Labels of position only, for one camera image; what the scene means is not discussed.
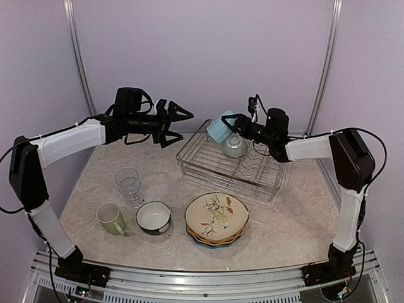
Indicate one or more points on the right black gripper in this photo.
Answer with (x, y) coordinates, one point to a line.
(242, 119)

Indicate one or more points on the aluminium front rail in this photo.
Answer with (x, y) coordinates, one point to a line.
(130, 284)

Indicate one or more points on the metal wire dish rack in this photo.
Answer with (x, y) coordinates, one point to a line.
(253, 177)

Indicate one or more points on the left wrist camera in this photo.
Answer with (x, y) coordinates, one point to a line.
(158, 107)

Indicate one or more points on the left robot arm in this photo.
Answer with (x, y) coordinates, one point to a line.
(133, 112)

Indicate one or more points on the light blue faceted cup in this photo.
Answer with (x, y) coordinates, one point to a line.
(218, 130)

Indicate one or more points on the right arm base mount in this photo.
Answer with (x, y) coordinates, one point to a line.
(315, 274)

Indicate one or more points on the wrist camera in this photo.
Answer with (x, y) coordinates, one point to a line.
(253, 108)
(158, 107)

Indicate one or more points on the green mug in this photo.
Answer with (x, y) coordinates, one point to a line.
(110, 217)

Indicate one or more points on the blue dotted plate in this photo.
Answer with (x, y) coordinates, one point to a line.
(214, 245)

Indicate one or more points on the beige plate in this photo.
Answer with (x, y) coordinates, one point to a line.
(223, 208)

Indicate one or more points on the corner aluminium post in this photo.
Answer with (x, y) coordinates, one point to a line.
(327, 64)
(75, 44)

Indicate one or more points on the clear glass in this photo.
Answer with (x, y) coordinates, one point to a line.
(128, 180)
(133, 195)

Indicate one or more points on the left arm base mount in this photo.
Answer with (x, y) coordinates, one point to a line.
(89, 274)

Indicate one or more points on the right corner aluminium post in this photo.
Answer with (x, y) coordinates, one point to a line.
(327, 64)

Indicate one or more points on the dark blue bowl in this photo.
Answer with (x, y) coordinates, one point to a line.
(153, 217)

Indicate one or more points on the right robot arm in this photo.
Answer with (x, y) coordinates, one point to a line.
(353, 164)

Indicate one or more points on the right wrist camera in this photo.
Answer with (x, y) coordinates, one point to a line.
(253, 108)

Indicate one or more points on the left corner aluminium post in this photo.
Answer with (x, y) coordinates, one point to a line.
(75, 44)

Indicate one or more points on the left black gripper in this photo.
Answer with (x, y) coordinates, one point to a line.
(165, 122)

